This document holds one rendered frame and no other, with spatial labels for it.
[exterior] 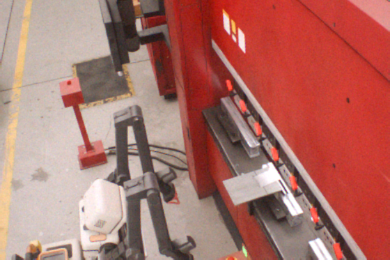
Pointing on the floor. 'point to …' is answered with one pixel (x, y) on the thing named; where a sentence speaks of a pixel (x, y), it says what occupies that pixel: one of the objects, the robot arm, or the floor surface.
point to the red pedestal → (68, 90)
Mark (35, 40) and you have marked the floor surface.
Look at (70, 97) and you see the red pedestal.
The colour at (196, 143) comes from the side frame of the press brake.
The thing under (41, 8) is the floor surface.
